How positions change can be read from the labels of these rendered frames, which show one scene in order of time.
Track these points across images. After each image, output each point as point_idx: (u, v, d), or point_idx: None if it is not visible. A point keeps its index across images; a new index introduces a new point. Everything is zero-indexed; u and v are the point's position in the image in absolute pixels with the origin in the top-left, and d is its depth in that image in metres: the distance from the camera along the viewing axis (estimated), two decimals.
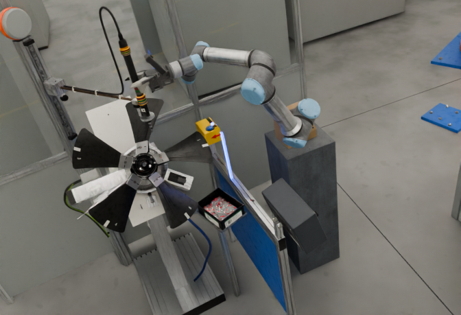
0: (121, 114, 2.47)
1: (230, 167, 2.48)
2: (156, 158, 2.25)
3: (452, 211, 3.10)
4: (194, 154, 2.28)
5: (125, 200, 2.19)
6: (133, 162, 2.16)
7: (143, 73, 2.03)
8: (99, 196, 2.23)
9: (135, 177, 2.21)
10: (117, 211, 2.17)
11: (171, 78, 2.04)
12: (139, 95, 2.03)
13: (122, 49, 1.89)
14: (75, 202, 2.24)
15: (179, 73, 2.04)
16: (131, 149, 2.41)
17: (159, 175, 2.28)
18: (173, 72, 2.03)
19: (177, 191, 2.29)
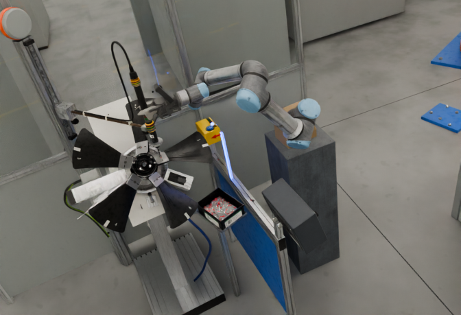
0: (121, 114, 2.47)
1: (230, 167, 2.48)
2: (156, 158, 2.25)
3: (452, 211, 3.10)
4: (194, 154, 2.28)
5: (125, 200, 2.19)
6: (133, 162, 2.16)
7: (151, 102, 2.11)
8: (99, 196, 2.23)
9: (135, 177, 2.21)
10: (117, 211, 2.17)
11: (178, 106, 2.13)
12: (148, 123, 2.12)
13: (132, 81, 1.98)
14: (75, 202, 2.24)
15: (186, 101, 2.12)
16: (131, 149, 2.41)
17: (159, 175, 2.28)
18: (180, 101, 2.12)
19: (177, 191, 2.29)
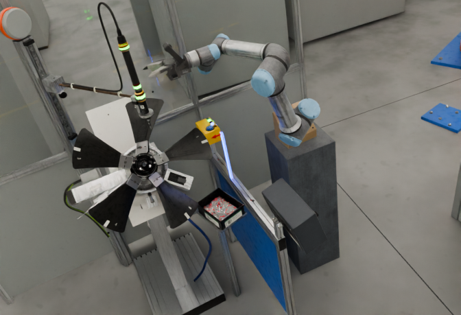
0: (121, 114, 2.47)
1: (230, 167, 2.48)
2: (157, 160, 2.26)
3: (452, 211, 3.10)
4: (193, 151, 2.27)
5: (125, 200, 2.19)
6: (133, 162, 2.16)
7: (160, 62, 2.04)
8: (99, 196, 2.23)
9: (135, 177, 2.21)
10: (117, 211, 2.17)
11: (188, 67, 2.06)
12: (138, 92, 2.02)
13: (121, 45, 1.88)
14: (75, 202, 2.24)
15: (197, 62, 2.05)
16: (131, 149, 2.41)
17: (159, 175, 2.28)
18: (191, 61, 2.04)
19: (177, 191, 2.29)
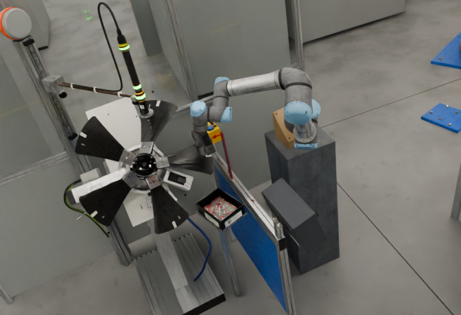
0: (121, 114, 2.47)
1: (230, 167, 2.48)
2: (158, 162, 2.26)
3: (452, 211, 3.10)
4: (195, 162, 2.26)
5: (117, 195, 2.19)
6: (134, 160, 2.17)
7: (201, 147, 2.23)
8: None
9: (132, 175, 2.21)
10: (107, 204, 2.17)
11: None
12: (138, 92, 2.02)
13: (121, 45, 1.88)
14: (75, 202, 2.24)
15: None
16: (131, 149, 2.41)
17: (156, 178, 2.27)
18: None
19: (170, 197, 2.28)
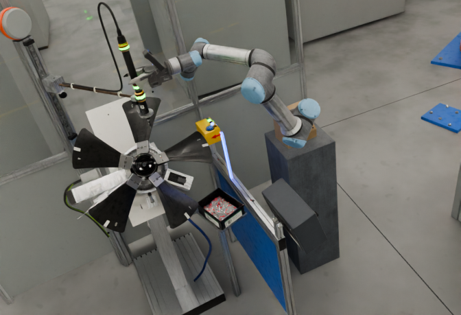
0: (121, 114, 2.47)
1: (230, 167, 2.48)
2: (154, 176, 2.24)
3: (452, 211, 3.10)
4: (173, 208, 2.20)
5: (104, 159, 2.20)
6: (142, 154, 2.18)
7: (141, 70, 2.02)
8: (99, 196, 2.23)
9: (129, 160, 2.22)
10: (91, 155, 2.19)
11: (169, 75, 2.03)
12: (138, 92, 2.02)
13: (121, 45, 1.88)
14: (75, 202, 2.24)
15: (178, 69, 2.02)
16: (131, 149, 2.41)
17: (139, 183, 2.25)
18: (171, 68, 2.02)
19: (129, 206, 2.23)
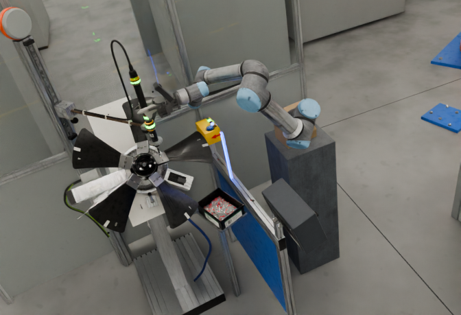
0: (121, 114, 2.47)
1: (230, 167, 2.48)
2: (154, 176, 2.24)
3: (452, 211, 3.10)
4: (173, 208, 2.20)
5: (104, 158, 2.20)
6: (142, 154, 2.18)
7: (151, 101, 2.11)
8: (99, 196, 2.23)
9: (129, 160, 2.22)
10: (91, 155, 2.19)
11: (178, 105, 2.13)
12: (148, 121, 2.11)
13: (132, 79, 1.98)
14: (75, 202, 2.24)
15: (186, 100, 2.12)
16: (131, 149, 2.41)
17: (139, 183, 2.25)
18: (180, 99, 2.11)
19: (129, 206, 2.23)
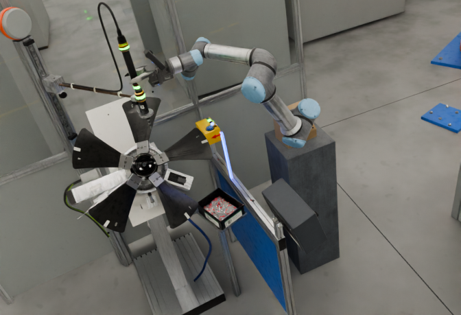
0: (121, 114, 2.47)
1: (230, 167, 2.48)
2: (154, 176, 2.24)
3: (452, 211, 3.10)
4: (173, 208, 2.20)
5: (104, 158, 2.20)
6: (142, 154, 2.18)
7: (143, 69, 2.02)
8: (99, 196, 2.23)
9: (129, 160, 2.22)
10: (91, 155, 2.19)
11: (171, 73, 2.03)
12: (138, 92, 2.02)
13: (121, 45, 1.88)
14: (75, 202, 2.24)
15: (179, 68, 2.03)
16: (131, 149, 2.41)
17: (139, 183, 2.25)
18: (173, 67, 2.02)
19: (129, 206, 2.23)
